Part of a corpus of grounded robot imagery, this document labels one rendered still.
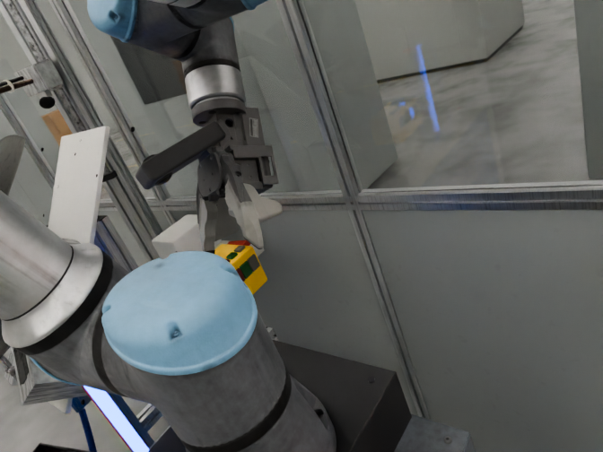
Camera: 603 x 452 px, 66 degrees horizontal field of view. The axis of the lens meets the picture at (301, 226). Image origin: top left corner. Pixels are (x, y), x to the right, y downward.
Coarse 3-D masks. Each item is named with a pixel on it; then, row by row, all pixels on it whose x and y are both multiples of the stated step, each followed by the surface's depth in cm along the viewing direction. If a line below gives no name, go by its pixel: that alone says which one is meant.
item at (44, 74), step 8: (40, 64) 130; (48, 64) 134; (16, 72) 129; (24, 72) 128; (32, 72) 128; (40, 72) 129; (48, 72) 133; (56, 72) 136; (40, 80) 129; (48, 80) 132; (56, 80) 135; (24, 88) 130; (32, 88) 130; (40, 88) 130; (48, 88) 131; (56, 88) 139
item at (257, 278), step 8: (216, 248) 99; (224, 248) 98; (232, 248) 96; (248, 248) 94; (224, 256) 94; (240, 256) 92; (248, 256) 93; (232, 264) 91; (240, 264) 92; (256, 272) 95; (264, 272) 97; (248, 280) 94; (256, 280) 95; (264, 280) 97; (256, 288) 95
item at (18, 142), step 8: (8, 136) 93; (16, 136) 98; (0, 144) 90; (8, 144) 95; (16, 144) 99; (24, 144) 104; (0, 152) 92; (8, 152) 96; (16, 152) 101; (0, 160) 94; (8, 160) 98; (16, 160) 102; (0, 168) 96; (8, 168) 99; (16, 168) 103; (0, 176) 97; (8, 176) 100; (0, 184) 98; (8, 184) 102; (8, 192) 103
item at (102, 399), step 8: (88, 392) 75; (96, 392) 76; (104, 392) 77; (96, 400) 76; (104, 400) 77; (104, 408) 77; (112, 408) 78; (112, 416) 78; (120, 416) 79; (120, 424) 79; (128, 424) 80; (120, 432) 79; (128, 432) 80; (128, 440) 81; (136, 440) 82; (136, 448) 82; (144, 448) 83
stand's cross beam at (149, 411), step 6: (144, 408) 139; (150, 408) 139; (156, 408) 138; (138, 414) 137; (144, 414) 136; (150, 414) 136; (156, 414) 138; (144, 420) 135; (150, 420) 137; (156, 420) 138; (144, 426) 136; (150, 426) 136
